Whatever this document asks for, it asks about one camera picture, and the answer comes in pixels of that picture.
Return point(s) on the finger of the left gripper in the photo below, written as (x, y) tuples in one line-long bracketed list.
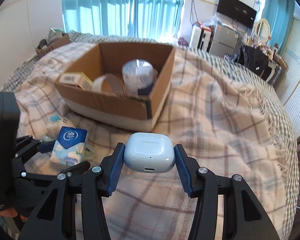
[(27, 147), (78, 169)]

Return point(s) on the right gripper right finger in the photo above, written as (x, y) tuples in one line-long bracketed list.
[(244, 216)]

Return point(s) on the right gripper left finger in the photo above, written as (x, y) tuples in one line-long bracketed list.
[(53, 217)]

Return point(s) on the blue tissue pack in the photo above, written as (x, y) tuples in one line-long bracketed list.
[(69, 147)]

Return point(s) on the white earbuds case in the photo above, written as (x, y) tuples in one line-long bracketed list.
[(149, 153)]

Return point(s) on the tan medicine box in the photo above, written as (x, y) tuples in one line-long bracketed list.
[(79, 80)]

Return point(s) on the grey tape roll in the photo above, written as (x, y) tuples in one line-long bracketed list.
[(108, 83)]

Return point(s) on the clear cotton swab jar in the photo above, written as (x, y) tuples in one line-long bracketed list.
[(139, 77)]

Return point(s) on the person left hand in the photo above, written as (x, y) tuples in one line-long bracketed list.
[(8, 211)]

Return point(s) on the green checkered bed sheet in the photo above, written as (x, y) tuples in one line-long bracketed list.
[(240, 92)]

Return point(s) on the plaid beige blanket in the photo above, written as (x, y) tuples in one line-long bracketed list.
[(190, 142)]

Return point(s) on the small cardboard box of clutter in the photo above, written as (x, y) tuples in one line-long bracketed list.
[(55, 39)]

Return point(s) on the white sliding wardrobe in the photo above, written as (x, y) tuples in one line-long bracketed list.
[(288, 90)]

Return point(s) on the chair with black jacket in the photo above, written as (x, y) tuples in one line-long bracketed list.
[(251, 58)]

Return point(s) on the left teal curtain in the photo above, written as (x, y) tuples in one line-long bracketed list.
[(97, 17)]

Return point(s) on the teal curtain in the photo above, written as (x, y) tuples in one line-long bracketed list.
[(279, 14), (155, 19), (97, 17)]

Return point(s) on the white suitcase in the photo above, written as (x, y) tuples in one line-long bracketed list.
[(200, 38)]

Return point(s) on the silver mini fridge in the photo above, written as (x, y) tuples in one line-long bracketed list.
[(223, 40)]

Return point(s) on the middle teal curtain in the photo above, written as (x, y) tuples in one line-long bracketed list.
[(155, 19)]

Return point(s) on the oval white mirror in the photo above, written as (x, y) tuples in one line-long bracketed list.
[(262, 30)]

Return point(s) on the right teal curtain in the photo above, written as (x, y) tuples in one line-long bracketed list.
[(279, 14)]

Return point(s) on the black wall television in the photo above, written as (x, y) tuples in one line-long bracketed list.
[(237, 11)]

